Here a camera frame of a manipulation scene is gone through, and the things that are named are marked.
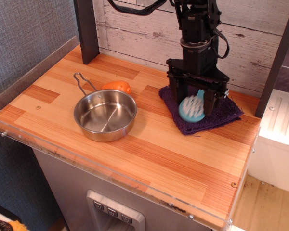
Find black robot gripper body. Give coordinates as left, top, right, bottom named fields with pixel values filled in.
left=166, top=44, right=229, bottom=98

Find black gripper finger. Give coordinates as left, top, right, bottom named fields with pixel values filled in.
left=169, top=77, right=188, bottom=104
left=204, top=89, right=221, bottom=116

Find teal brush white bristles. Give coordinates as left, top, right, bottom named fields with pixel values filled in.
left=178, top=90, right=205, bottom=123

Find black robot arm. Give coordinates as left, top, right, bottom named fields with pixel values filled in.
left=166, top=0, right=230, bottom=116

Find folded violet towel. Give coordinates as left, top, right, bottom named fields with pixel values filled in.
left=158, top=86, right=243, bottom=135

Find orange toy carrot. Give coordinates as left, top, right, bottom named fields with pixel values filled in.
left=102, top=80, right=131, bottom=94

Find small stainless steel pan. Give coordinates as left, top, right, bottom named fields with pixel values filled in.
left=73, top=72, right=138, bottom=143

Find silver dispenser button panel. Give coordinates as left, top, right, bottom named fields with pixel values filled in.
left=86, top=190, right=146, bottom=231

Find grey cabinet body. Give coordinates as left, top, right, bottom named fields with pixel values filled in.
left=34, top=150, right=209, bottom=231

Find clear acrylic edge guard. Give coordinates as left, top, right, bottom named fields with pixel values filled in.
left=0, top=111, right=260, bottom=231

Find orange object bottom left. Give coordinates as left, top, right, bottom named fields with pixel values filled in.
left=8, top=220, right=28, bottom=231

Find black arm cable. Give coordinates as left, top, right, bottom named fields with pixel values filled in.
left=105, top=0, right=167, bottom=16

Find dark grey right post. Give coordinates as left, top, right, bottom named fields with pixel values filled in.
left=254, top=19, right=289, bottom=118

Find dark grey post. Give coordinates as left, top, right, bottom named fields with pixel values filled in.
left=73, top=0, right=100, bottom=64
left=254, top=19, right=289, bottom=118

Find dark grey left post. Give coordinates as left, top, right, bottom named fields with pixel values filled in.
left=73, top=0, right=100, bottom=64

